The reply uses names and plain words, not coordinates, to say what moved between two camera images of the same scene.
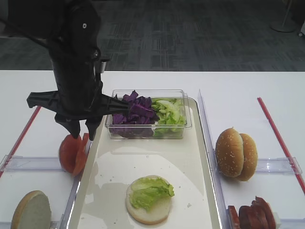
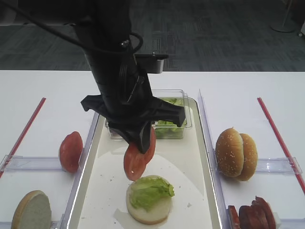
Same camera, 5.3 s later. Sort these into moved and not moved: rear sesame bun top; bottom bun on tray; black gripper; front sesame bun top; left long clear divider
Moved: black gripper
Not moved: rear sesame bun top; bottom bun on tray; front sesame bun top; left long clear divider
